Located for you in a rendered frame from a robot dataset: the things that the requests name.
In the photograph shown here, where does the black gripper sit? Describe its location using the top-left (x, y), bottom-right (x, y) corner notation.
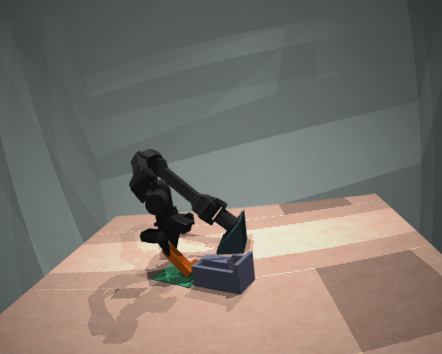
top-left (139, 204), bottom-right (180, 256)

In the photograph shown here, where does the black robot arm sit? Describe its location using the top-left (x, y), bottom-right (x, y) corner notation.
top-left (129, 148), bottom-right (240, 235)

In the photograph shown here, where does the orange l-shaped part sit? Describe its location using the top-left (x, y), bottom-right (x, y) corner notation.
top-left (161, 244), bottom-right (198, 278)

